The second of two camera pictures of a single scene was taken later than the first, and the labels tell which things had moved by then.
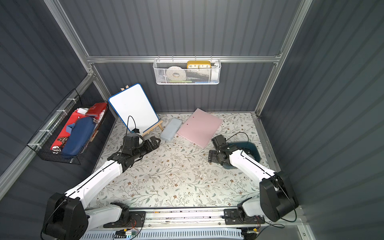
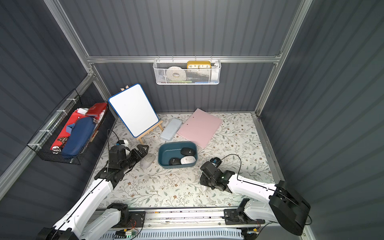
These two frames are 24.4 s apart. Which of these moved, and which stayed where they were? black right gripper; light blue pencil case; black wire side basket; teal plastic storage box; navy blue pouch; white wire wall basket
Moved: black right gripper; teal plastic storage box
Stayed: light blue pencil case; black wire side basket; navy blue pouch; white wire wall basket
